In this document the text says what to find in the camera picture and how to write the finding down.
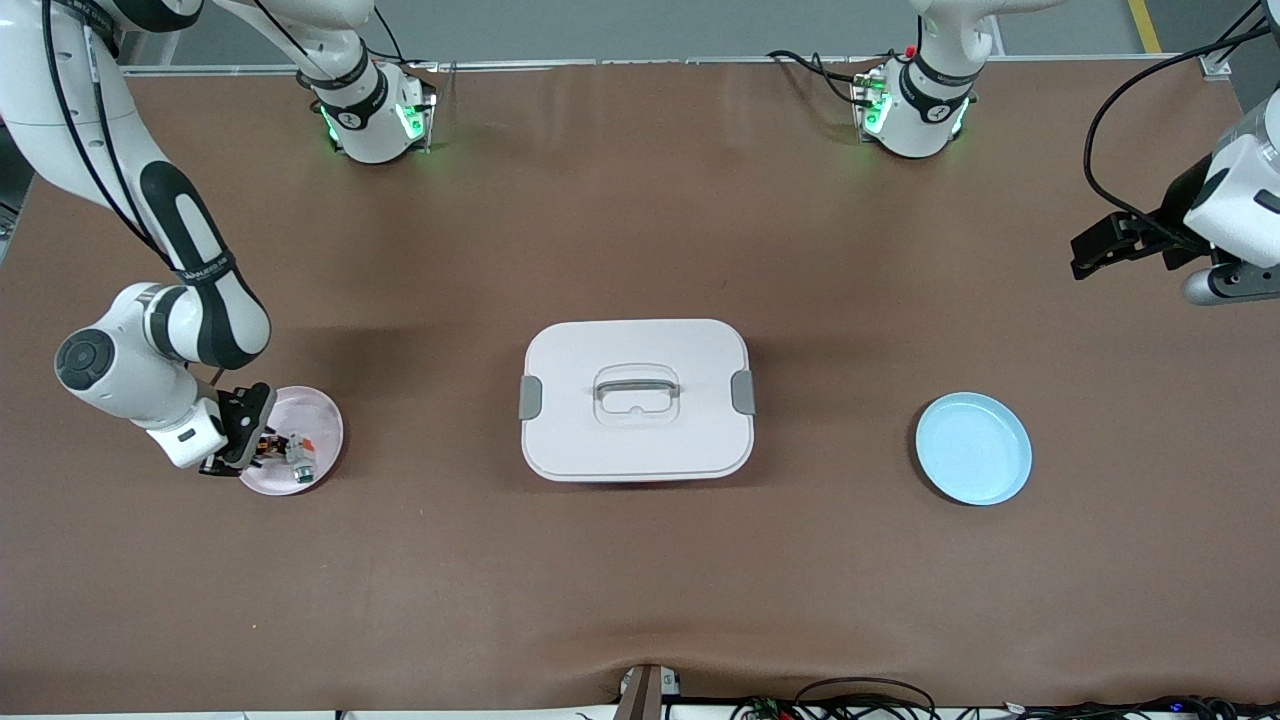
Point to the orange and black switch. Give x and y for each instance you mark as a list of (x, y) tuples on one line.
[(272, 449)]

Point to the white and green switch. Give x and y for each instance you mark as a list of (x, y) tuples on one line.
[(303, 460)]

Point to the light blue plate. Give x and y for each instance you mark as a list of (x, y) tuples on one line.
[(975, 450)]

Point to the pink plate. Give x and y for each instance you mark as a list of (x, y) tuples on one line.
[(320, 420)]

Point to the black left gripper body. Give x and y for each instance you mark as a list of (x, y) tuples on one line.
[(1179, 203)]

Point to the aluminium frame post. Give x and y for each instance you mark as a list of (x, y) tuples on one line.
[(1235, 45)]

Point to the white lidded storage box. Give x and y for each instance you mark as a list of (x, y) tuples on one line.
[(640, 450)]

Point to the grey box latch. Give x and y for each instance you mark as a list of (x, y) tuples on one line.
[(530, 398), (743, 392)]

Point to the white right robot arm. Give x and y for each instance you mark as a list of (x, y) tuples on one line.
[(120, 370)]

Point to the aluminium table edge rail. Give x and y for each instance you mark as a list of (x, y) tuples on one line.
[(650, 63)]

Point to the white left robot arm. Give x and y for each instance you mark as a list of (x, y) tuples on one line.
[(925, 110)]

